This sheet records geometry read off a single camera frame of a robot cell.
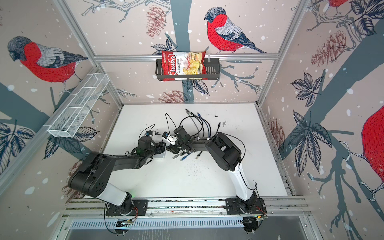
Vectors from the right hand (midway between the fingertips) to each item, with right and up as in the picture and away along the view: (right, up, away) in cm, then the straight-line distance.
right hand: (168, 146), depth 96 cm
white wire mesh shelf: (-44, +18, -25) cm, 54 cm away
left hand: (-4, +2, -3) cm, 5 cm away
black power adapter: (+23, +13, +11) cm, 29 cm away
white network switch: (-2, -3, -9) cm, 10 cm away
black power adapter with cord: (-9, +11, -11) cm, 18 cm away
